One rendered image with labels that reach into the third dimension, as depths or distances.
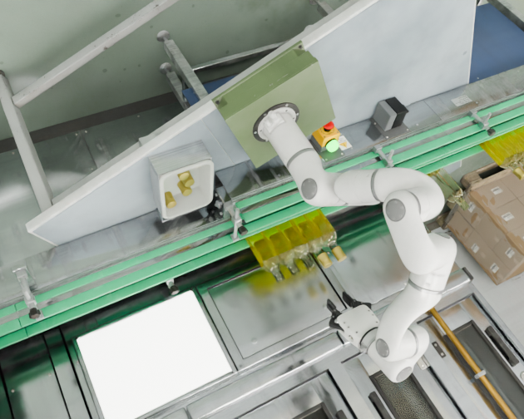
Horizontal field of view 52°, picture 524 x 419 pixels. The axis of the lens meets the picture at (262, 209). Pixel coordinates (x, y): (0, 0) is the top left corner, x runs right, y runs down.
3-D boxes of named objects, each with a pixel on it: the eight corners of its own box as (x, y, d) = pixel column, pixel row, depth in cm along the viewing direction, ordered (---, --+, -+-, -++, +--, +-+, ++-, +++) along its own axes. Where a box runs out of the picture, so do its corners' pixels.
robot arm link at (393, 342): (425, 271, 134) (402, 342, 141) (388, 277, 127) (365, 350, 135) (452, 288, 127) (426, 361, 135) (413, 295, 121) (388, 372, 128)
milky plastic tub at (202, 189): (153, 201, 176) (163, 221, 172) (147, 156, 158) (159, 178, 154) (202, 184, 182) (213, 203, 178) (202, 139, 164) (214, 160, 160)
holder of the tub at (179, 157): (155, 209, 181) (163, 227, 177) (148, 155, 158) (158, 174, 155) (201, 192, 186) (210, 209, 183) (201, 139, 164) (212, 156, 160)
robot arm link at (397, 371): (411, 343, 128) (438, 337, 133) (383, 314, 136) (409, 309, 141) (389, 388, 135) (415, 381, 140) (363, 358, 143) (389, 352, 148)
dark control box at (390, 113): (371, 116, 202) (384, 131, 198) (377, 101, 196) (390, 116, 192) (388, 110, 205) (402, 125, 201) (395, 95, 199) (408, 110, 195)
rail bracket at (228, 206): (221, 224, 182) (238, 253, 176) (223, 194, 168) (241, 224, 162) (229, 220, 183) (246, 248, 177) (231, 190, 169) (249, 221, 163)
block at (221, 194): (212, 205, 184) (221, 220, 181) (213, 189, 176) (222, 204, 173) (222, 201, 185) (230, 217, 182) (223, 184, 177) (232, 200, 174)
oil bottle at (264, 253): (237, 227, 190) (266, 275, 180) (238, 218, 186) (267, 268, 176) (251, 221, 192) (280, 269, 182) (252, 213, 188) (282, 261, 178)
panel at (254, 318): (71, 340, 174) (106, 440, 158) (70, 337, 171) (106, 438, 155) (308, 240, 204) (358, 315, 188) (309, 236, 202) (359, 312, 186)
